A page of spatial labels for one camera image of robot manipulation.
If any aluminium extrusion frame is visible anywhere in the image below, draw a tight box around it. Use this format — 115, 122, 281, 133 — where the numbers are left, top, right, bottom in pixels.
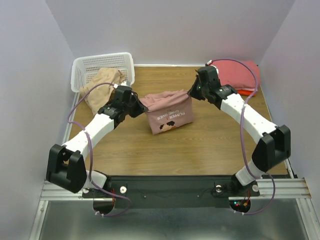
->
27, 92, 83, 240

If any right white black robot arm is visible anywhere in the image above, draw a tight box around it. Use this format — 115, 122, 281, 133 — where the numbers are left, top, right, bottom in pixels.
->
188, 65, 291, 188

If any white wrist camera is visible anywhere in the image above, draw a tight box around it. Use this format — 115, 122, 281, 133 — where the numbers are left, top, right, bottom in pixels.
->
205, 59, 219, 74
113, 80, 131, 89

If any folded coral pink shirt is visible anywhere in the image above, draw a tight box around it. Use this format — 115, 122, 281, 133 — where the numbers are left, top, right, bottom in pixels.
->
213, 60, 256, 89

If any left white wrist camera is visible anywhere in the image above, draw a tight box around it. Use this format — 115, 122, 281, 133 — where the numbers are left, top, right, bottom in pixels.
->
113, 80, 131, 89

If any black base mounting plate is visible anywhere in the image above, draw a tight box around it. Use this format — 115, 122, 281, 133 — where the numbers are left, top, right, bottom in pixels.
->
82, 175, 261, 210

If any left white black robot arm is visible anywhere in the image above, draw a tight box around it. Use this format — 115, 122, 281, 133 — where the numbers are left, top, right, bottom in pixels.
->
45, 84, 148, 193

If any beige crumpled t shirt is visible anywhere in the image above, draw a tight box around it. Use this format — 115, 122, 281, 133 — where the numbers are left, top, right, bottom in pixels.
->
79, 68, 125, 115

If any folded orange red shirt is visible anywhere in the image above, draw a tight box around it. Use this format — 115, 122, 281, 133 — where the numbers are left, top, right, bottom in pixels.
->
237, 89, 257, 97

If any folded light pink shirt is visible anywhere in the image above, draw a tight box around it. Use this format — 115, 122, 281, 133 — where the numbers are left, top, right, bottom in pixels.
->
236, 87, 257, 92

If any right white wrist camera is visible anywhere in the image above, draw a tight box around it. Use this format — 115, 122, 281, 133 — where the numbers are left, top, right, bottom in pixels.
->
205, 59, 219, 74

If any white plastic laundry basket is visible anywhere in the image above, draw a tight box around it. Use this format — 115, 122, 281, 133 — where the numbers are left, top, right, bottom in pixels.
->
70, 52, 135, 93

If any dusty pink t shirt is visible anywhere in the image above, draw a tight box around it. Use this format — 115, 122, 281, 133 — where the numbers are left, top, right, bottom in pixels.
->
139, 90, 195, 135

